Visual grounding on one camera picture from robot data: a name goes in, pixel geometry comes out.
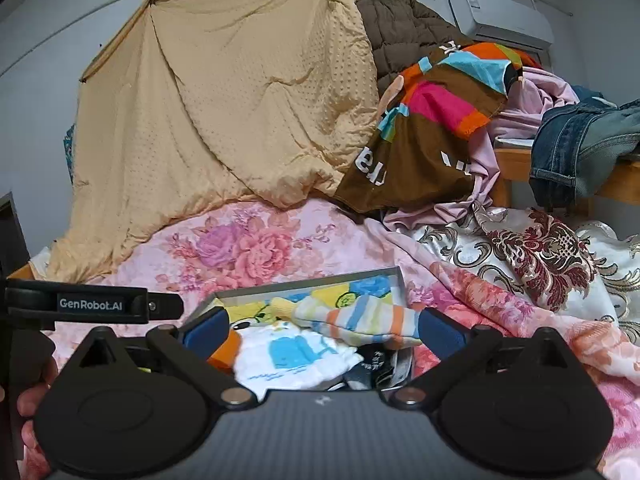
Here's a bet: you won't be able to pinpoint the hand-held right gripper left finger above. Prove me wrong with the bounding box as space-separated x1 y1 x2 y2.
70 306 257 407

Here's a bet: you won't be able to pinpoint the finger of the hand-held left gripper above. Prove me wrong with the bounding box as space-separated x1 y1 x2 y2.
147 293 184 320

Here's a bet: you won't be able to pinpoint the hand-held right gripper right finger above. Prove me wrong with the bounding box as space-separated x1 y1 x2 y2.
387 306 576 407

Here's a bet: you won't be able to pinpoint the orange sock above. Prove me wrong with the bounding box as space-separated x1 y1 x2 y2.
206 332 245 375

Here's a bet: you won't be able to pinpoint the striped sock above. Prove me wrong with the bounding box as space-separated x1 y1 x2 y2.
292 294 424 349

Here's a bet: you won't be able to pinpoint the white towel with blue print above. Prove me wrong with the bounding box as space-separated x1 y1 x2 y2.
232 321 364 392

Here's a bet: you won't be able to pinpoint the grey box tray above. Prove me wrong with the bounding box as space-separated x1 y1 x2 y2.
192 266 417 392

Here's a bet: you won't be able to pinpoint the person's left hand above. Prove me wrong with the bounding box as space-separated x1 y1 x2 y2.
15 356 60 462

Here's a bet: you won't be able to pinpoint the cartoon print cloth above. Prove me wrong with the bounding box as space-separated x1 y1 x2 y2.
225 276 394 329

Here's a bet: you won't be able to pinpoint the dark framed panel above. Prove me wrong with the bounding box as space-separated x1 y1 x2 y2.
0 191 32 282

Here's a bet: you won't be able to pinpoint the brown multicoloured cloth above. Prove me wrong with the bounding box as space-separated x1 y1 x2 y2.
332 42 524 214

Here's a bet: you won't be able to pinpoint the beige dotted quilt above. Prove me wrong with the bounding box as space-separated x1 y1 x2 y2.
47 0 387 284

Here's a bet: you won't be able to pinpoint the blue jeans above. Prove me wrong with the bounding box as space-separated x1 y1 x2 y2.
528 85 640 212

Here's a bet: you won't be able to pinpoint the pale pink cloth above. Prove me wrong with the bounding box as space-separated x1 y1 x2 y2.
382 66 582 234

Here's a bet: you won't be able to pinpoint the brown quilted jacket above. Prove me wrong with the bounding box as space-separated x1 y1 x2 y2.
356 0 474 97

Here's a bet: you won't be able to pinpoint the white air conditioner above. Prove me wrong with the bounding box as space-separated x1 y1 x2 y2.
447 0 557 54

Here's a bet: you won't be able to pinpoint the teal wall poster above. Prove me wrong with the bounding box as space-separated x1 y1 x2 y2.
62 124 77 172

